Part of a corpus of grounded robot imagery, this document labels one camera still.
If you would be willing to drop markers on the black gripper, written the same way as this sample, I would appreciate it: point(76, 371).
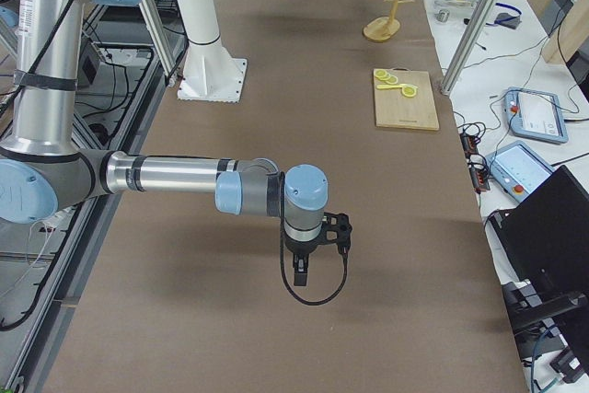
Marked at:
point(300, 247)

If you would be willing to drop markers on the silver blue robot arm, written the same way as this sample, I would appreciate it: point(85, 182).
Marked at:
point(43, 172)

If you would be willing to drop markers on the small metal cup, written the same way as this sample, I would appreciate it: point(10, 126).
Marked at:
point(442, 15)

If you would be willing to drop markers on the wooden cutting board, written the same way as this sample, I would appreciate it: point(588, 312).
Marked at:
point(393, 110)

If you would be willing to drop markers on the yellow plastic knife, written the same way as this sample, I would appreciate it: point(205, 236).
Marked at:
point(386, 86)

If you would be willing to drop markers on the lemon slice by knife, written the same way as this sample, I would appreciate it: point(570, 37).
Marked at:
point(408, 90)

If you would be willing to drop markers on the black power strip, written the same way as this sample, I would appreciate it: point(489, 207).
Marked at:
point(477, 164)

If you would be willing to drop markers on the lemon slice front stack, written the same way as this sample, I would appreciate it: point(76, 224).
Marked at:
point(379, 73)

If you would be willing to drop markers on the lower teach pendant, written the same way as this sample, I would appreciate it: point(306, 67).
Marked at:
point(518, 169)

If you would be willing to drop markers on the teach pendant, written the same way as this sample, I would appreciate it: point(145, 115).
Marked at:
point(518, 169)
point(535, 115)

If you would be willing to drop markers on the black monitor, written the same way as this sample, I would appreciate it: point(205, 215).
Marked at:
point(546, 240)

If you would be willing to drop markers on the upper teach pendant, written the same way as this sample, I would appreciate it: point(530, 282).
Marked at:
point(535, 115)

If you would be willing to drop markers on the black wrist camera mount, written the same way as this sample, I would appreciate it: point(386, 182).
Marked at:
point(336, 229)

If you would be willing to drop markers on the white pedestal base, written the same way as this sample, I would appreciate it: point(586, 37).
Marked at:
point(210, 73)

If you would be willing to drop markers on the black box under frame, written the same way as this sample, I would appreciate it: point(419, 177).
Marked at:
point(89, 63)

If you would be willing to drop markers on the aluminium frame post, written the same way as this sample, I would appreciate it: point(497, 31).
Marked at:
point(466, 45)

